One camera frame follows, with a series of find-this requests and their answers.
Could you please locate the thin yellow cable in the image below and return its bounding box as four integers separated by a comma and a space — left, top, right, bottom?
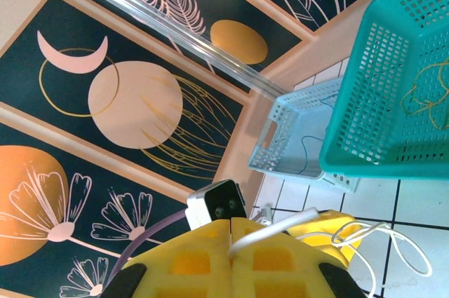
401, 58, 449, 130

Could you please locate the light blue plastic basket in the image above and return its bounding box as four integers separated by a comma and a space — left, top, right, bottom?
248, 76, 361, 194

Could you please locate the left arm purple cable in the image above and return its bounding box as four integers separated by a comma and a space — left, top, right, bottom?
107, 206, 189, 281

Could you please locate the teal plastic basket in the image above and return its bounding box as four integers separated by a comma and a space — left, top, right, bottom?
319, 0, 449, 182

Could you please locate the thin dark blue cable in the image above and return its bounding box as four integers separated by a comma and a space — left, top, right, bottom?
297, 94, 340, 175

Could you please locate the white charger block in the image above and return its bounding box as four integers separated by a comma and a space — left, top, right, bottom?
185, 178, 249, 231

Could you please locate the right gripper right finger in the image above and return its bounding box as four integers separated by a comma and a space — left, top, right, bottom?
229, 216, 364, 298

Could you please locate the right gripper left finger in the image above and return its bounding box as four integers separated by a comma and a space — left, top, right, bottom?
101, 217, 233, 298

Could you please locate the aluminium frame post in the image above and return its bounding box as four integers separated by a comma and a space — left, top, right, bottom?
43, 0, 283, 100

